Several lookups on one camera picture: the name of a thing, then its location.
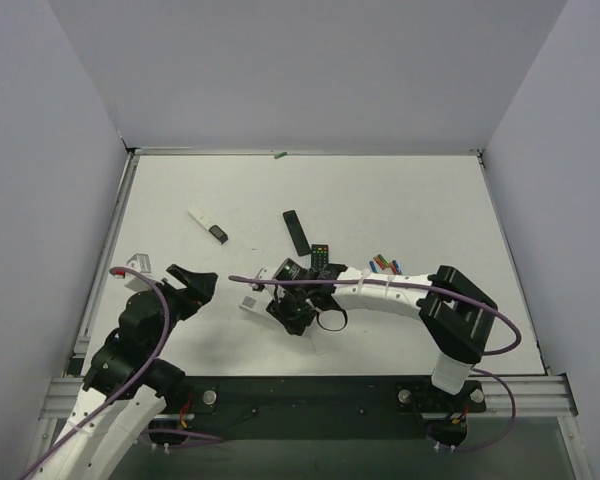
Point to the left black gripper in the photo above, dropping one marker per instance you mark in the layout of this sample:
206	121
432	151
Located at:
181	298

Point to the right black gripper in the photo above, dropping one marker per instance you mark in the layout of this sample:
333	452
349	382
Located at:
290	307

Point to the white battery cover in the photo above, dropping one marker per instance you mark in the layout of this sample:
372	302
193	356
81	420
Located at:
316	344

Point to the white remote control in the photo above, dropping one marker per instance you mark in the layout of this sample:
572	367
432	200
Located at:
256	306

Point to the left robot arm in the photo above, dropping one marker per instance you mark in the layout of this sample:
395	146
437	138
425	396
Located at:
127	383

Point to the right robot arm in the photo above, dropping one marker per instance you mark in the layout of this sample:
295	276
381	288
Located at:
456	313

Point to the white remote with display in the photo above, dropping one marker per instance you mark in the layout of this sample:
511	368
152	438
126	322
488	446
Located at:
207	224

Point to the black remote with buttons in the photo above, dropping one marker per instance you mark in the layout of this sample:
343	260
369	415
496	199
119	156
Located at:
319	257

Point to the slim black remote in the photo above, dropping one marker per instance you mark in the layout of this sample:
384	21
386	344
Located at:
296	233

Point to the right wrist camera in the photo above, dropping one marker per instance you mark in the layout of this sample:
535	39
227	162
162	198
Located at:
260	280

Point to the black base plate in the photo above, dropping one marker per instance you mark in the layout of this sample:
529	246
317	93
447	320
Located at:
313	407

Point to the aluminium frame rail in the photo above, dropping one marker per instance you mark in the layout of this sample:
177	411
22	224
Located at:
535	396

